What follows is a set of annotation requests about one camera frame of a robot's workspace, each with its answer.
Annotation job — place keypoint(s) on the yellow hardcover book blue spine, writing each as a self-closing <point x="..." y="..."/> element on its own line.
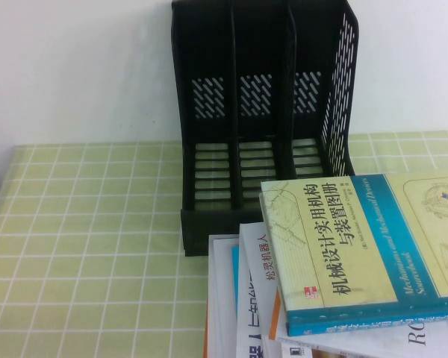
<point x="321" y="242"/>

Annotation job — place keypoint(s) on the white book red lettering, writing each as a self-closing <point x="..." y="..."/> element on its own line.
<point x="254" y="268"/>

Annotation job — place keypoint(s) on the white book blue patch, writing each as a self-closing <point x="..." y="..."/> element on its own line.
<point x="220" y="291"/>

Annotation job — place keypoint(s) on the black plastic book holder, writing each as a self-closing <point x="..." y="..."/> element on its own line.
<point x="261" y="44"/>

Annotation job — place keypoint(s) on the white orange ROS2 book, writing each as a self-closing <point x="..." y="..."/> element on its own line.
<point x="395" y="343"/>

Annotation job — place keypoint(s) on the green checked tablecloth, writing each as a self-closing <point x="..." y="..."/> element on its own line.
<point x="78" y="242"/>

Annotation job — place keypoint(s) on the white printed booklet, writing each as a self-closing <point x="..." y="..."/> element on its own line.
<point x="313" y="350"/>

